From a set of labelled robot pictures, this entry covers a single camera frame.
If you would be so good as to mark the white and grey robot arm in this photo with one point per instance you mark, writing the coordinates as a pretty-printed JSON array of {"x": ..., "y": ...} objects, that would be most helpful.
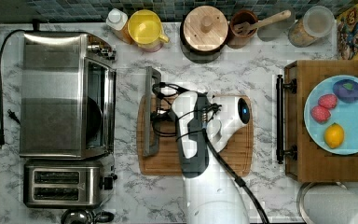
[{"x": 203, "y": 127}]

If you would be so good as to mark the purple toy eggplant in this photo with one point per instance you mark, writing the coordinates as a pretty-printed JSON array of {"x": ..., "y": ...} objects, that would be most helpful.
[{"x": 346, "y": 90}]

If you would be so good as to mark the red toy strawberry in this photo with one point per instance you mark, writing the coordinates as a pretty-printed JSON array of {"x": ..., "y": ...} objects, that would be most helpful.
[
  {"x": 320, "y": 114},
  {"x": 328, "y": 101}
]

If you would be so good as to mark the bamboo cutting board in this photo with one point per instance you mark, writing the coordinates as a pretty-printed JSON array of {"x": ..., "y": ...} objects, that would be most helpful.
[{"x": 237, "y": 153}]

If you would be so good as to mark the yellow plastic pitcher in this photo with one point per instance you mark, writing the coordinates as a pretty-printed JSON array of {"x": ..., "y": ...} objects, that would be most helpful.
[{"x": 146, "y": 30}]

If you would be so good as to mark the wooden spatula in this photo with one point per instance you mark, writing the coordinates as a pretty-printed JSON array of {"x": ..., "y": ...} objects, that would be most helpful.
[{"x": 261, "y": 22}]

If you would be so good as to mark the yellow toy lemon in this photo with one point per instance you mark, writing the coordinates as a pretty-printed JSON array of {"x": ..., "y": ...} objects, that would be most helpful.
[{"x": 334, "y": 135}]

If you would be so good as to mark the black gripper with wires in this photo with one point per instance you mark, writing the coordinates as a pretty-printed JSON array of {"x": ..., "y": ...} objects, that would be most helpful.
[{"x": 163, "y": 114}]

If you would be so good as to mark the lower red toy strawberry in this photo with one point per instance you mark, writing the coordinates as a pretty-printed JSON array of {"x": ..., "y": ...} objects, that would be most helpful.
[{"x": 320, "y": 114}]

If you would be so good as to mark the glass jar of cereal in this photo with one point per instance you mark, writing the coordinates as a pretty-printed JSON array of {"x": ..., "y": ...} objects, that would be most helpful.
[{"x": 316, "y": 23}]

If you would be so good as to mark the stainless steel toaster oven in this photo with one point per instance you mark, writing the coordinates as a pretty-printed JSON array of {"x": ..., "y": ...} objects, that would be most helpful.
[{"x": 68, "y": 96}]

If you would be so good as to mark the wooden drawer box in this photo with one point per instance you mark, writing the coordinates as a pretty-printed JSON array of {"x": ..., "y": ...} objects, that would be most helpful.
[{"x": 307, "y": 162}]

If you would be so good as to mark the upper red toy strawberry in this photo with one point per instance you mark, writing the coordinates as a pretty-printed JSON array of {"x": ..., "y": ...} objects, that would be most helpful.
[{"x": 328, "y": 101}]

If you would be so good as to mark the brown utensil holder cup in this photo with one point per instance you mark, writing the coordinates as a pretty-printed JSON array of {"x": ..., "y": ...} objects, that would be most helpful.
[{"x": 238, "y": 34}]

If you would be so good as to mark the shiny metal kettle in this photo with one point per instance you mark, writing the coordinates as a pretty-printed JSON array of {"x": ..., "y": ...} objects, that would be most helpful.
[{"x": 86, "y": 216}]

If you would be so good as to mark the round metal tray rim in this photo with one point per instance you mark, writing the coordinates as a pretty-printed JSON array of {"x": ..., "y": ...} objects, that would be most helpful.
[{"x": 301, "y": 195}]

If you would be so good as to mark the colourful cereal box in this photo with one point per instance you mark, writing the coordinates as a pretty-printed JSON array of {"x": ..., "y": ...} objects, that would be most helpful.
[{"x": 355, "y": 32}]

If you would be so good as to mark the black drawer handle bar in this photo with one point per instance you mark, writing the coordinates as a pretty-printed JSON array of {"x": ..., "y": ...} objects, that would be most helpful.
[{"x": 281, "y": 86}]

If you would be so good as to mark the stainless steel two-slot toaster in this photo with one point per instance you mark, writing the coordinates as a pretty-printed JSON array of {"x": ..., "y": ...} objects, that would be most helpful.
[{"x": 66, "y": 184}]

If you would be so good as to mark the container with wooden lid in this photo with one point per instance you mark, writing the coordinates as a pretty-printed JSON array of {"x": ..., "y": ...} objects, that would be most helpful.
[{"x": 203, "y": 33}]

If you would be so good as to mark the juice bottle with white cap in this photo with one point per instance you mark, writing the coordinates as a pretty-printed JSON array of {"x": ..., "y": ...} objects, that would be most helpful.
[{"x": 118, "y": 22}]

